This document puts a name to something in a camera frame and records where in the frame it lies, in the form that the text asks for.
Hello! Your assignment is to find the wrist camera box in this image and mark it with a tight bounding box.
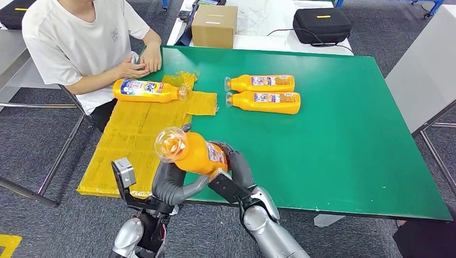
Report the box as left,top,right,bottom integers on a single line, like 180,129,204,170
208,169,255,205
111,157,154,211

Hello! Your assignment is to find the orange detergent bottle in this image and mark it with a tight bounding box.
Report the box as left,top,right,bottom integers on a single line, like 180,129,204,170
224,74,296,94
225,90,302,116
154,127,229,176
112,78,188,104

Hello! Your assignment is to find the white table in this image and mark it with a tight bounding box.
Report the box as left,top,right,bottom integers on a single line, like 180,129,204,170
166,0,354,56

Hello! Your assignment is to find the white table foot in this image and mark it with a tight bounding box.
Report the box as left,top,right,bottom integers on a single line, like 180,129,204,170
314,214,346,228

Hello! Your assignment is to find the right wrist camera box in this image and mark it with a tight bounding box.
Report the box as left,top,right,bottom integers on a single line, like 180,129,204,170
208,169,255,205

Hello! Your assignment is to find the blue metal frame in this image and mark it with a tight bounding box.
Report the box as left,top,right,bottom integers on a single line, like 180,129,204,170
162,0,446,18

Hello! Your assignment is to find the grey table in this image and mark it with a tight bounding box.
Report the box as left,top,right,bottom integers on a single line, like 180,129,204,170
385,4,456,195

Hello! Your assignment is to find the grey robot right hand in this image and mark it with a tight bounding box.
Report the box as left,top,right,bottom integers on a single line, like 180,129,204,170
210,140,257,193

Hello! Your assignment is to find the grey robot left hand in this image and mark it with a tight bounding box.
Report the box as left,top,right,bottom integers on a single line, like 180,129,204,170
151,123,211,207

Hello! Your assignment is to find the person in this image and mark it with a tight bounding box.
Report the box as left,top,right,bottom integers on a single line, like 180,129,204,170
391,219,456,258
22,0,163,132

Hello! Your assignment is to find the metal table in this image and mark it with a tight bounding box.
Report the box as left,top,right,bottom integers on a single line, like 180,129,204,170
0,28,97,209

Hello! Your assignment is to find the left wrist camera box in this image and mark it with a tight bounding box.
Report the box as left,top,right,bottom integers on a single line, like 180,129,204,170
111,157,154,211

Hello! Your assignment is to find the brown cardboard box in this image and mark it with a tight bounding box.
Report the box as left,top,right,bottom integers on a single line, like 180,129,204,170
191,4,239,49

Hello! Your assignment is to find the person's right hand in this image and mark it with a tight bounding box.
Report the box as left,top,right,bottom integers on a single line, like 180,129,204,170
119,56,151,80

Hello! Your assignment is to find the yellow taped cardboard mat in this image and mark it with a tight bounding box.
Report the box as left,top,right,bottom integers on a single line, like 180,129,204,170
77,71,219,199

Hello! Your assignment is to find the person's left hand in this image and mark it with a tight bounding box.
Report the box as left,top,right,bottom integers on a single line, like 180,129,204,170
140,43,163,74

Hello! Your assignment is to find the black cable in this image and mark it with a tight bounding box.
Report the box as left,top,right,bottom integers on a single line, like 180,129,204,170
267,28,355,56

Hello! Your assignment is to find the black zippered carry case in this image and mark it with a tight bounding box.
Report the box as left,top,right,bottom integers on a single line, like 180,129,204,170
293,8,353,46
0,0,37,30

